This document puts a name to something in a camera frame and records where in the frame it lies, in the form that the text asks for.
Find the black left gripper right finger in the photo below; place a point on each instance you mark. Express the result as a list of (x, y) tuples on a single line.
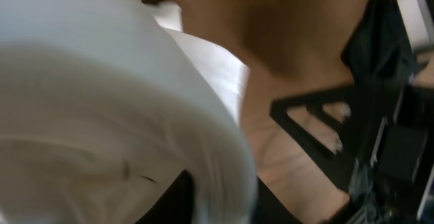
[(269, 210)]

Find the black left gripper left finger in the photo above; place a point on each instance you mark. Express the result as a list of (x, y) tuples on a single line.
[(175, 206)]

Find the white t-shirt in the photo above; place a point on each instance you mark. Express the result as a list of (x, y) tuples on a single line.
[(101, 109)]

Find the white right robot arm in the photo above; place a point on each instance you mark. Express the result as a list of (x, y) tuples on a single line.
[(417, 17)]

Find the black cloth pile at right edge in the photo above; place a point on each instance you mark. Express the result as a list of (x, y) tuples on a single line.
[(379, 48)]

